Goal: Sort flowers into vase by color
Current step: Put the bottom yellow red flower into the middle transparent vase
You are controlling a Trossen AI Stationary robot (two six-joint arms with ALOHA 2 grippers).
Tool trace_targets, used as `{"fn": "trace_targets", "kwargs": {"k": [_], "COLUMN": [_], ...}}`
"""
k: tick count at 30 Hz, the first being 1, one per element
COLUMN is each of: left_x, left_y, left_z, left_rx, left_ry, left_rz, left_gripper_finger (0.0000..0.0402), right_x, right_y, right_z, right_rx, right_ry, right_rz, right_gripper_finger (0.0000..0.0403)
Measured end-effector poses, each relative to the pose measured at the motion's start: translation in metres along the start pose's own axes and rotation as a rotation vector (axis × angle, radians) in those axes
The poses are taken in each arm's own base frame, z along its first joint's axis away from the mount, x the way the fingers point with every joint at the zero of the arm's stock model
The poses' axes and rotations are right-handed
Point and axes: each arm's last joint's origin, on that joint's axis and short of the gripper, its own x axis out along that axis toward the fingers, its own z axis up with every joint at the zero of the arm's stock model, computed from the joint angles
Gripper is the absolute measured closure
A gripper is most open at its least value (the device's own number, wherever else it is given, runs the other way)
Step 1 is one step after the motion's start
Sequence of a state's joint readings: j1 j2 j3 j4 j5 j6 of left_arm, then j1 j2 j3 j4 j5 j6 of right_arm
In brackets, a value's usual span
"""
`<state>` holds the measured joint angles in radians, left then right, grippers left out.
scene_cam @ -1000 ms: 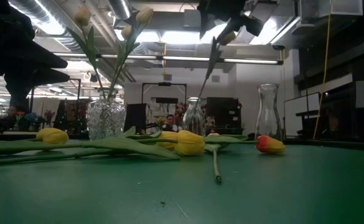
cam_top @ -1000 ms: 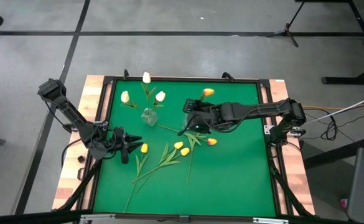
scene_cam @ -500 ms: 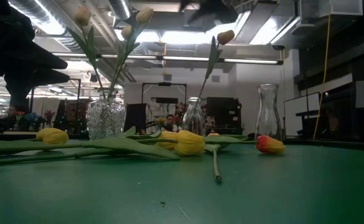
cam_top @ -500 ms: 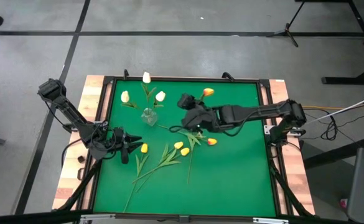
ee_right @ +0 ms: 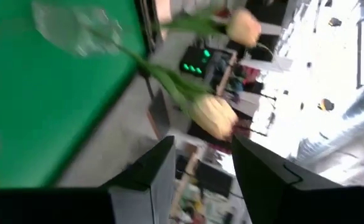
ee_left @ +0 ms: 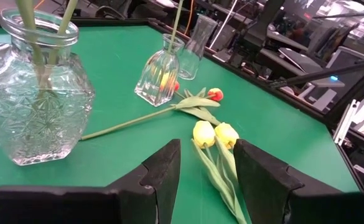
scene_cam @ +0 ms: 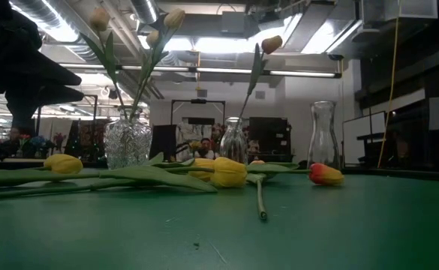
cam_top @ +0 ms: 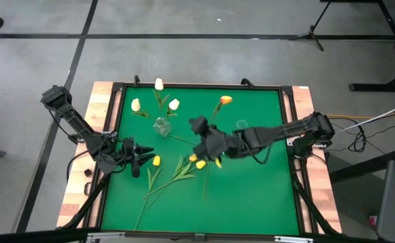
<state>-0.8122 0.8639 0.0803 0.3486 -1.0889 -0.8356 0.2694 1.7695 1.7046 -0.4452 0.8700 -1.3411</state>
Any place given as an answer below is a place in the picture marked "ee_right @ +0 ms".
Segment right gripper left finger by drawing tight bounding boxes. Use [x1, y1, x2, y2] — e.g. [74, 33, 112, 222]
[102, 136, 177, 224]

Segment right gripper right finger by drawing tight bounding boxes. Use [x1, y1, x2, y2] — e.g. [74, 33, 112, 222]
[231, 134, 341, 224]

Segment white artificial tulip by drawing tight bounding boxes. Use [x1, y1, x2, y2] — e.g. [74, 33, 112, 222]
[85, 26, 239, 141]
[162, 7, 263, 48]

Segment cut crystal glass vase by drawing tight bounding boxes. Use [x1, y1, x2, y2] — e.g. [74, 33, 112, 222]
[31, 0, 124, 59]

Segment black box green lights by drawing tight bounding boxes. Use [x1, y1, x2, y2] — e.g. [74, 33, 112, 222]
[179, 45, 214, 78]

